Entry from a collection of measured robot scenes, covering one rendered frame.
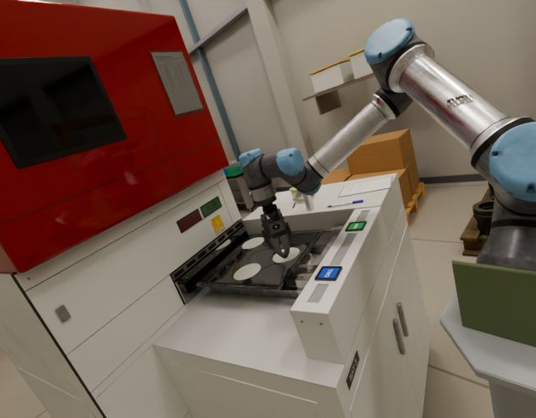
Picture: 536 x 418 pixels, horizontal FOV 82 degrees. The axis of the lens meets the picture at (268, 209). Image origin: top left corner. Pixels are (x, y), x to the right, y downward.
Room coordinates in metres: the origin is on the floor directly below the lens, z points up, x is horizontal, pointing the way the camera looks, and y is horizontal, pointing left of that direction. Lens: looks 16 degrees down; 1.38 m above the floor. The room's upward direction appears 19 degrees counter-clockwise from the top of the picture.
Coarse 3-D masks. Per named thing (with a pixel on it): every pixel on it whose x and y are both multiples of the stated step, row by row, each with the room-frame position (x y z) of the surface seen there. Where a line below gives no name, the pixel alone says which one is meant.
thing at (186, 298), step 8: (240, 232) 1.31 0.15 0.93; (232, 240) 1.26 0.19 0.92; (216, 248) 1.18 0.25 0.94; (224, 248) 1.21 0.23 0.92; (208, 256) 1.13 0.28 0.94; (200, 264) 1.09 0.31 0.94; (192, 272) 1.05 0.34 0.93; (176, 280) 1.00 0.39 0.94; (184, 280) 1.02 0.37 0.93; (184, 288) 1.01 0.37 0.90; (192, 288) 1.05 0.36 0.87; (200, 288) 1.06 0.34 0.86; (184, 296) 0.99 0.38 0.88; (192, 296) 1.02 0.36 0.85
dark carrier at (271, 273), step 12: (300, 240) 1.08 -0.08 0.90; (312, 240) 1.04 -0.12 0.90; (240, 252) 1.16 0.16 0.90; (252, 252) 1.11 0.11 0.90; (264, 252) 1.08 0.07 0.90; (300, 252) 0.98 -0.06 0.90; (228, 264) 1.09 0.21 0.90; (240, 264) 1.05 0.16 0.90; (264, 264) 0.98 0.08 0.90; (276, 264) 0.95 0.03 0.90; (288, 264) 0.92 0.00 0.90; (216, 276) 1.02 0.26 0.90; (228, 276) 0.98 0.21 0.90; (252, 276) 0.92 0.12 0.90; (264, 276) 0.90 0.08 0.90; (276, 276) 0.87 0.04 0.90
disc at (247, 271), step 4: (252, 264) 1.01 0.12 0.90; (256, 264) 1.00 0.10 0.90; (244, 268) 1.00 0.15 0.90; (248, 268) 0.99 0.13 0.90; (252, 268) 0.98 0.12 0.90; (256, 268) 0.97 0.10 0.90; (260, 268) 0.96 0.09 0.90; (236, 272) 0.99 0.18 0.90; (240, 272) 0.98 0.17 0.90; (244, 272) 0.97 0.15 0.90; (248, 272) 0.96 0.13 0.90; (252, 272) 0.95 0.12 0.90; (256, 272) 0.94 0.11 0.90; (236, 276) 0.96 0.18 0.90; (240, 276) 0.95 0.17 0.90; (244, 276) 0.94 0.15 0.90; (248, 276) 0.93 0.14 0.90
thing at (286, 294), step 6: (210, 288) 1.06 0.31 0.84; (216, 288) 1.04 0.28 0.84; (222, 288) 1.02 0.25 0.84; (228, 288) 1.01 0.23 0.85; (234, 288) 0.99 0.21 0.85; (288, 288) 0.87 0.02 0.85; (294, 288) 0.86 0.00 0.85; (246, 294) 0.96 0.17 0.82; (252, 294) 0.95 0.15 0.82; (258, 294) 0.93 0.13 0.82; (264, 294) 0.92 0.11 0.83; (270, 294) 0.90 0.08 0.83; (276, 294) 0.89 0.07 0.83; (282, 294) 0.87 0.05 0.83; (288, 294) 0.86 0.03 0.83; (294, 294) 0.85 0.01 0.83
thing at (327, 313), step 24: (360, 216) 0.97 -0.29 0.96; (336, 240) 0.85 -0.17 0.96; (360, 240) 0.80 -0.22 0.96; (384, 240) 0.94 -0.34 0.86; (336, 264) 0.73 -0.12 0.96; (360, 264) 0.73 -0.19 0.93; (312, 288) 0.65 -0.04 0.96; (336, 288) 0.62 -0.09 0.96; (360, 288) 0.70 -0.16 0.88; (312, 312) 0.56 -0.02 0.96; (336, 312) 0.57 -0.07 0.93; (360, 312) 0.67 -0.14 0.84; (312, 336) 0.58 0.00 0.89; (336, 336) 0.55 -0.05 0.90; (336, 360) 0.55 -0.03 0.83
